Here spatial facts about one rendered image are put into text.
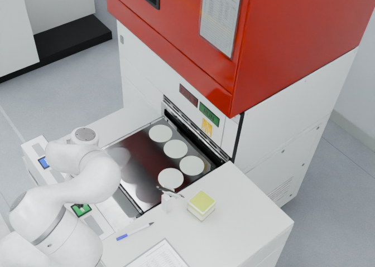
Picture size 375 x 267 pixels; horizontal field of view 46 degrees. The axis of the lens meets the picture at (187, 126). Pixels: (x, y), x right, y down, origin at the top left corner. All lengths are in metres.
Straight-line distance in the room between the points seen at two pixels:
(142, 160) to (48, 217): 0.91
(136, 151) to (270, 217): 0.61
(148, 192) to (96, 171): 0.73
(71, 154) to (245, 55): 0.59
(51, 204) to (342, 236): 2.16
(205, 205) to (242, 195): 0.18
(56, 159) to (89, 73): 2.35
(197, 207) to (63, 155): 0.51
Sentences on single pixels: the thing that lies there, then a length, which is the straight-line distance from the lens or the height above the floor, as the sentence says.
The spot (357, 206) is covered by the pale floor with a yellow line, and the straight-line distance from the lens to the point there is 3.02.
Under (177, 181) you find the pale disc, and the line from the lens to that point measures 1.75.
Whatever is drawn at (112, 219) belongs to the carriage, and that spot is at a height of 0.88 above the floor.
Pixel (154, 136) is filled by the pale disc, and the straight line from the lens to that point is 1.90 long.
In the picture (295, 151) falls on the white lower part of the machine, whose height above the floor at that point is 0.67.
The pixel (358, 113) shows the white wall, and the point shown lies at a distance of 3.29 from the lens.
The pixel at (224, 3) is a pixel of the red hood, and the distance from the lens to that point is 1.32.
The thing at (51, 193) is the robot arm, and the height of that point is 1.55.
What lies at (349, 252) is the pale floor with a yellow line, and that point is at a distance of 2.82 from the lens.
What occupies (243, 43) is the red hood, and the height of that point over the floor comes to 1.55.
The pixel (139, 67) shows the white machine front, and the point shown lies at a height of 1.00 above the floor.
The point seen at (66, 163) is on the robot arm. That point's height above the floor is 1.34.
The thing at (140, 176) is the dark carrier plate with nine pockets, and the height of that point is 0.90.
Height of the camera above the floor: 2.33
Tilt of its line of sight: 48 degrees down
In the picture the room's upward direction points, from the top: 4 degrees clockwise
